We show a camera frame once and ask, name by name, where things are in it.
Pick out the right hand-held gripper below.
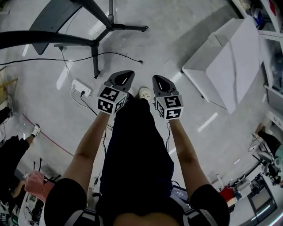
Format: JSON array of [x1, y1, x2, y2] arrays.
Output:
[[152, 75, 185, 121]]

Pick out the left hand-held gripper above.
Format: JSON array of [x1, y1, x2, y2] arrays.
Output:
[[96, 70, 136, 115]]

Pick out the person's left forearm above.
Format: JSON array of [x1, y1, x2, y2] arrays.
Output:
[[57, 110, 111, 195]]

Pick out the person's right forearm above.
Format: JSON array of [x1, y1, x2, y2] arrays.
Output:
[[169, 118, 210, 195]]

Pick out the white power strip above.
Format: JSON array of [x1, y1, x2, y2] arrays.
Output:
[[70, 79, 93, 98]]

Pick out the person's right white shoe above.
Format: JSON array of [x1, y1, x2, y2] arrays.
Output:
[[138, 86, 153, 100]]

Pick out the white folded table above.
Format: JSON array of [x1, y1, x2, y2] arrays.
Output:
[[181, 18, 246, 110]]

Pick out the person's black trousers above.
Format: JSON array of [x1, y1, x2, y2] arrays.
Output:
[[98, 94, 175, 221]]

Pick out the black TV stand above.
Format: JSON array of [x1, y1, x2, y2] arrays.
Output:
[[0, 0, 149, 79]]

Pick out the grey TV stand shelf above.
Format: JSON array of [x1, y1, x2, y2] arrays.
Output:
[[29, 0, 83, 55]]

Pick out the dark tablet screen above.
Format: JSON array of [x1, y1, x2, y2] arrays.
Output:
[[171, 185, 189, 201]]

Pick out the blue box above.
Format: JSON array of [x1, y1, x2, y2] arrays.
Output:
[[253, 10, 264, 25]]

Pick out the red box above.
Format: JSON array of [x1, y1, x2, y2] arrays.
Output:
[[220, 186, 236, 207]]

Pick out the person's black t-shirt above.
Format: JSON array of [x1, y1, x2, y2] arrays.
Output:
[[44, 178, 230, 226]]

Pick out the person's upper chest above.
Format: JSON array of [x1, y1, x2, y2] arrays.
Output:
[[112, 213, 177, 226]]

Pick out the red cloth bag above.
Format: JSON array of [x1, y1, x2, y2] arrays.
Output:
[[23, 173, 55, 206]]

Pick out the white box appliance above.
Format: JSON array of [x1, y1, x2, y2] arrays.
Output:
[[247, 187, 278, 219]]

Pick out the black plugged-in cable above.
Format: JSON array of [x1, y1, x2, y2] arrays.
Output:
[[79, 90, 99, 117]]

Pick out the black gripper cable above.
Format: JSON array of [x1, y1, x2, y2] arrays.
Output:
[[165, 121, 172, 154]]

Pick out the person's right shoulder strap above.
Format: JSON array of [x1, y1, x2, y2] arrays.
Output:
[[183, 208, 222, 226]]

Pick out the person's shoulder strap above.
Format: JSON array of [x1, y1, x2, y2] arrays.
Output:
[[183, 208, 222, 226], [65, 209, 101, 226]]

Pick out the person's left shoulder strap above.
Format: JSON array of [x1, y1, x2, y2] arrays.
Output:
[[65, 209, 101, 226]]

